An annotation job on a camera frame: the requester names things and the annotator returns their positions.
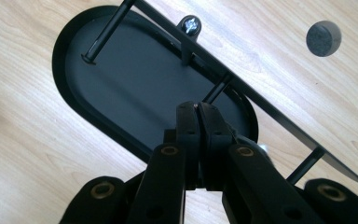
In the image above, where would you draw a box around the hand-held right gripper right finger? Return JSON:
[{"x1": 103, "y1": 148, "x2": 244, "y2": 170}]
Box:
[{"x1": 199, "y1": 102, "x2": 324, "y2": 224}]

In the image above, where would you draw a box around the black key holder stand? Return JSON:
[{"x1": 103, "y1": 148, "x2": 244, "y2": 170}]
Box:
[{"x1": 51, "y1": 0, "x2": 358, "y2": 185}]

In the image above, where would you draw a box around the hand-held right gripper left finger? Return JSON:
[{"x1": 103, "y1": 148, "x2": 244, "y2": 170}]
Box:
[{"x1": 126, "y1": 101, "x2": 203, "y2": 224}]

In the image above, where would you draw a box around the grey round disc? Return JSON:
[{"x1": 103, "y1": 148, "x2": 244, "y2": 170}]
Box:
[{"x1": 305, "y1": 20, "x2": 343, "y2": 58}]

